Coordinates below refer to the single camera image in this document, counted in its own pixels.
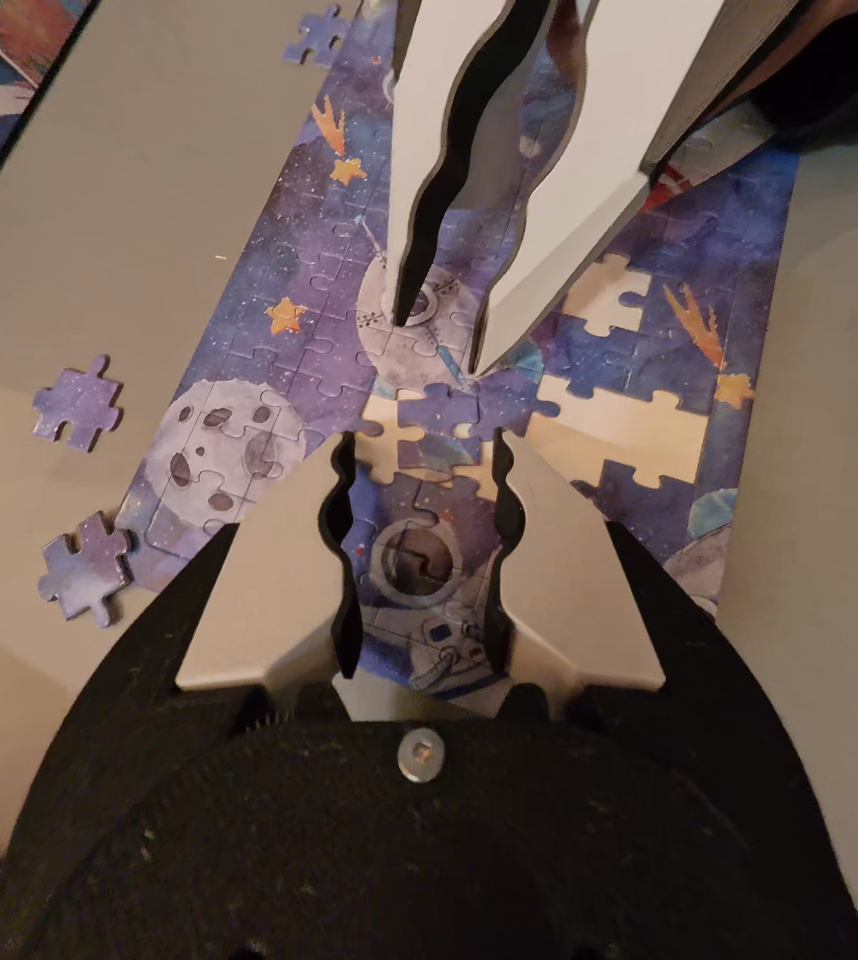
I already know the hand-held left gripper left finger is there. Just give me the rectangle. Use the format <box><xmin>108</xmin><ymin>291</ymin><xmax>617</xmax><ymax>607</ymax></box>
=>
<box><xmin>174</xmin><ymin>432</ymin><xmax>364</xmax><ymax>695</ymax></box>

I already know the purple jigsaw puzzle piece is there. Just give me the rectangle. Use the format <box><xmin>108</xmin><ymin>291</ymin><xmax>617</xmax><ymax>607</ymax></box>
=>
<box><xmin>466</xmin><ymin>372</ymin><xmax>562</xmax><ymax>442</ymax></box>
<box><xmin>36</xmin><ymin>510</ymin><xmax>135</xmax><ymax>630</ymax></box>
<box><xmin>282</xmin><ymin>3</ymin><xmax>352</xmax><ymax>70</ymax></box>
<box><xmin>31</xmin><ymin>354</ymin><xmax>125</xmax><ymax>454</ymax></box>
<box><xmin>397</xmin><ymin>381</ymin><xmax>481</xmax><ymax>441</ymax></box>

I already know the person's right forearm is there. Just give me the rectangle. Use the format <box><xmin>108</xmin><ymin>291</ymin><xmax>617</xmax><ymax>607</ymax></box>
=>
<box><xmin>736</xmin><ymin>0</ymin><xmax>858</xmax><ymax>147</ymax></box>

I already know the person's right hand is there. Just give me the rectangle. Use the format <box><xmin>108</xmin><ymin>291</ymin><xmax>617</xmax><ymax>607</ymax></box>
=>
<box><xmin>547</xmin><ymin>0</ymin><xmax>589</xmax><ymax>87</ymax></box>

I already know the space jigsaw puzzle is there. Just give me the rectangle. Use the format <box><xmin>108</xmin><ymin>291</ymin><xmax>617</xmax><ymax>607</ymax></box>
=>
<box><xmin>115</xmin><ymin>0</ymin><xmax>802</xmax><ymax>695</ymax></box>

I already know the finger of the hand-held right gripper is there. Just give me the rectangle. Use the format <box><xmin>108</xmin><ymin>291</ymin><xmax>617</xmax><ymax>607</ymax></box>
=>
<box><xmin>472</xmin><ymin>0</ymin><xmax>727</xmax><ymax>376</ymax></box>
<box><xmin>387</xmin><ymin>0</ymin><xmax>555</xmax><ymax>327</ymax></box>

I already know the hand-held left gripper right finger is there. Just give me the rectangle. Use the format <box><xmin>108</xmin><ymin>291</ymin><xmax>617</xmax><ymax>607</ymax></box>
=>
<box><xmin>490</xmin><ymin>432</ymin><xmax>667</xmax><ymax>693</ymax></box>

